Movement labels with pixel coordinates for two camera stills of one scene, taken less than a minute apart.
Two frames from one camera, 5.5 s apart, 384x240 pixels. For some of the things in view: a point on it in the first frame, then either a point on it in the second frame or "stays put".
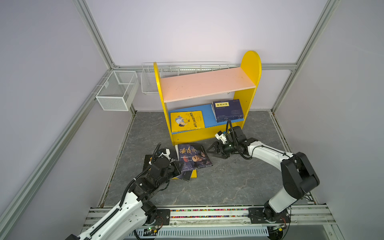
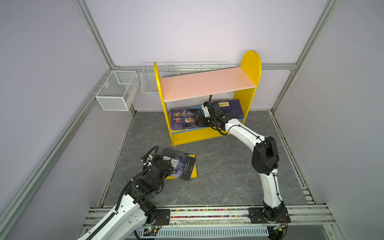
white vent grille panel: [166, 233] stays put
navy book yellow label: [227, 110] stays put
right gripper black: [216, 145] -> [204, 117]
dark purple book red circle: [193, 157] -> [185, 118]
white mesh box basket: [118, 90] stays put
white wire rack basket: [149, 80] stays put
